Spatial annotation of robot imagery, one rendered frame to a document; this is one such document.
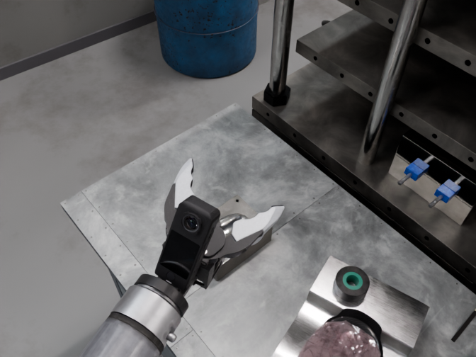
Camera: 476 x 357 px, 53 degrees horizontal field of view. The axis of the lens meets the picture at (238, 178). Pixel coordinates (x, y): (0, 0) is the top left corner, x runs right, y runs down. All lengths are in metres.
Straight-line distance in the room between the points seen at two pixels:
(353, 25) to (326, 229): 0.73
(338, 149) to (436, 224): 0.39
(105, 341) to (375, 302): 0.79
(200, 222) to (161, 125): 2.33
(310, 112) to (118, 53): 1.94
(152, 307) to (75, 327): 1.68
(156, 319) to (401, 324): 0.76
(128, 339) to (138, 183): 1.02
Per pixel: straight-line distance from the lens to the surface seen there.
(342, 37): 1.70
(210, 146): 1.62
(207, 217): 0.54
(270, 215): 0.65
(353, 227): 1.45
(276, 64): 1.68
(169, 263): 0.59
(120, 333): 0.56
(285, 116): 1.75
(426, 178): 1.54
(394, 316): 1.22
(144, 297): 0.57
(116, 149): 2.77
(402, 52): 1.34
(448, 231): 1.55
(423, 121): 1.45
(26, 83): 3.38
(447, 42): 1.31
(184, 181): 0.66
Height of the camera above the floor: 1.98
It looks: 51 degrees down
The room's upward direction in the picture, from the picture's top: straight up
